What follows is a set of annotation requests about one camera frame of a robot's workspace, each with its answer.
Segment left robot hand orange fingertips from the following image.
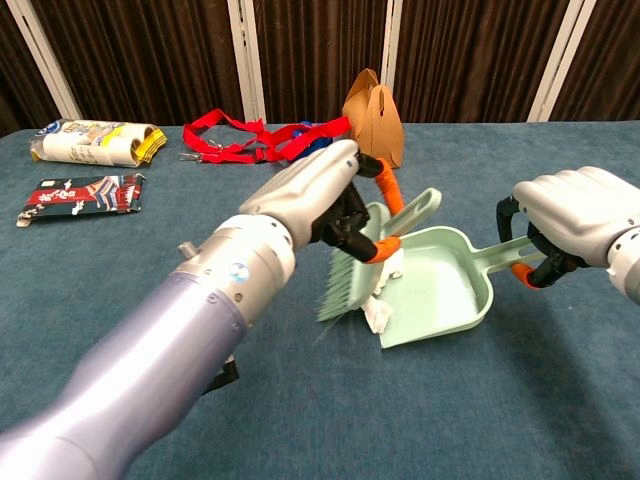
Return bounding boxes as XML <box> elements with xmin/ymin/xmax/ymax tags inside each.
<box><xmin>238</xmin><ymin>138</ymin><xmax>405</xmax><ymax>265</ymax></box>

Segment right robot hand orange thumbtip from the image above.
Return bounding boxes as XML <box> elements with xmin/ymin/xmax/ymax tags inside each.
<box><xmin>496</xmin><ymin>166</ymin><xmax>640</xmax><ymax>290</ymax></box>

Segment mint green hand broom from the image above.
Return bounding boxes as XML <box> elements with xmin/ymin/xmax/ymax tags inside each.
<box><xmin>314</xmin><ymin>187</ymin><xmax>444</xmax><ymax>324</ymax></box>

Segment white tissue paper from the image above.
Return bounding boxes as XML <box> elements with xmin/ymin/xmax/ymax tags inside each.
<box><xmin>363</xmin><ymin>247</ymin><xmax>406</xmax><ymax>334</ymax></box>

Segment mint green plastic dustpan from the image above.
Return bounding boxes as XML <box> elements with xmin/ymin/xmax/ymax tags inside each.
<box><xmin>367</xmin><ymin>225</ymin><xmax>546</xmax><ymax>350</ymax></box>

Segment blue plastic block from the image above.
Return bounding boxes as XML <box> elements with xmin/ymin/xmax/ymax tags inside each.
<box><xmin>291</xmin><ymin>119</ymin><xmax>334</xmax><ymax>154</ymax></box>

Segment brown paper gable box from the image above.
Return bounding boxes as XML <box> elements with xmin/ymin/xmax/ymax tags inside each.
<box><xmin>341</xmin><ymin>68</ymin><xmax>405</xmax><ymax>173</ymax></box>

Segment brown pleated partition panel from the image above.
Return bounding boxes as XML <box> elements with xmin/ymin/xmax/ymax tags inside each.
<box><xmin>394</xmin><ymin>0</ymin><xmax>572</xmax><ymax>125</ymax></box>
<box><xmin>29</xmin><ymin>0</ymin><xmax>246</xmax><ymax>126</ymax></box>
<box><xmin>252</xmin><ymin>0</ymin><xmax>390</xmax><ymax>125</ymax></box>
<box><xmin>549</xmin><ymin>0</ymin><xmax>640</xmax><ymax>122</ymax></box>
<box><xmin>0</xmin><ymin>0</ymin><xmax>64</xmax><ymax>137</ymax></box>

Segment black red printed packet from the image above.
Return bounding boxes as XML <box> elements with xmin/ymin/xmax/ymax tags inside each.
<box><xmin>15</xmin><ymin>172</ymin><xmax>147</xmax><ymax>229</ymax></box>

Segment blue felt table mat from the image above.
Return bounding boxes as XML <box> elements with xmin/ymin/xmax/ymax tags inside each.
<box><xmin>0</xmin><ymin>119</ymin><xmax>640</xmax><ymax>480</ymax></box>

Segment red webbing strap with clip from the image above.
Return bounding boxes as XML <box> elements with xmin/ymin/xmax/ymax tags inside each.
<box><xmin>178</xmin><ymin>108</ymin><xmax>354</xmax><ymax>165</ymax></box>

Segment white partition frame post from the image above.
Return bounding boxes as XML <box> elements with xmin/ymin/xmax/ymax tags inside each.
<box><xmin>380</xmin><ymin>0</ymin><xmax>404</xmax><ymax>90</ymax></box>
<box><xmin>4</xmin><ymin>0</ymin><xmax>82</xmax><ymax>121</ymax></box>
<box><xmin>227</xmin><ymin>0</ymin><xmax>266</xmax><ymax>124</ymax></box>
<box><xmin>528</xmin><ymin>0</ymin><xmax>599</xmax><ymax>124</ymax></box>

